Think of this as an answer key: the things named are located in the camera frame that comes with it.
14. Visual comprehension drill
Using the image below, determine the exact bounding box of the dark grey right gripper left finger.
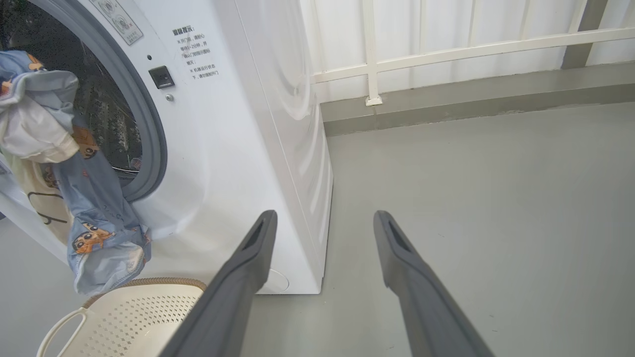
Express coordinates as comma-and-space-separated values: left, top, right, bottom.
159, 210, 278, 357

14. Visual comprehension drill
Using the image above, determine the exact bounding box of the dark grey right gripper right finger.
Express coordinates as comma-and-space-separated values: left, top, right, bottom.
373, 210, 497, 357

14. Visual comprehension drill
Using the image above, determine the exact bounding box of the blue cartoon print garment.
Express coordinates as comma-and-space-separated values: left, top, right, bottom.
0, 50, 152, 297

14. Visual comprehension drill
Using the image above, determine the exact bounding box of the white and cream garment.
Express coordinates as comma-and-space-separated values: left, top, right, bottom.
0, 69, 80, 246

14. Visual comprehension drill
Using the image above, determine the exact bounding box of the white front-load washing machine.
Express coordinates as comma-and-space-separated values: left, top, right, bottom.
0, 0, 334, 296

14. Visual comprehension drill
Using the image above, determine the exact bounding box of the stainless steel washing machine drum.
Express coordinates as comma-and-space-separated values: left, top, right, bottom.
0, 0, 143, 186

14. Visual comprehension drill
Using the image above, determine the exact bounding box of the black door latch slot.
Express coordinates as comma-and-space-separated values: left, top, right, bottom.
148, 65, 175, 90

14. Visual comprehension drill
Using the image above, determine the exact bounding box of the round white filter cover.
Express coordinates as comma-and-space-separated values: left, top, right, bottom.
258, 269, 290, 294

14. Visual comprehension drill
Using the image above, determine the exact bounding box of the cream perforated laundry basket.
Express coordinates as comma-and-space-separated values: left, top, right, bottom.
36, 278, 208, 357

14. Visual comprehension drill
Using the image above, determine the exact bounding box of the white metal railing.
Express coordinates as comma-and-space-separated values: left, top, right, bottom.
310, 0, 635, 106

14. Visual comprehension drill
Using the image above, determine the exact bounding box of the grey warning sticker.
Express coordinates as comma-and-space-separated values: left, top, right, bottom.
89, 0, 144, 46

